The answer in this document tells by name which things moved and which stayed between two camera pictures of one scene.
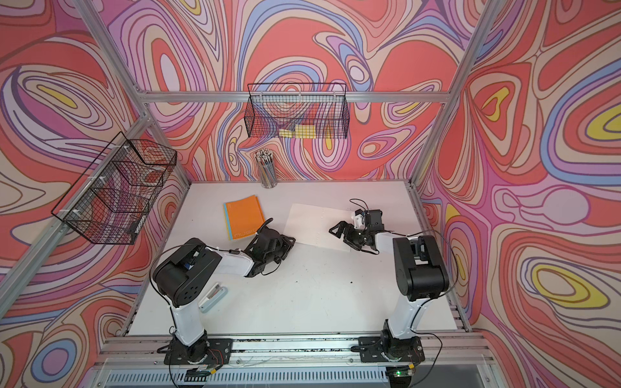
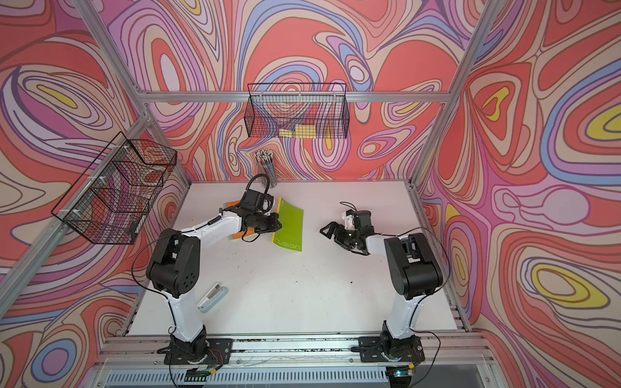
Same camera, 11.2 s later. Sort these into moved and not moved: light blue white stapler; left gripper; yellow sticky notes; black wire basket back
Moved: left gripper
Not moved: light blue white stapler; yellow sticky notes; black wire basket back
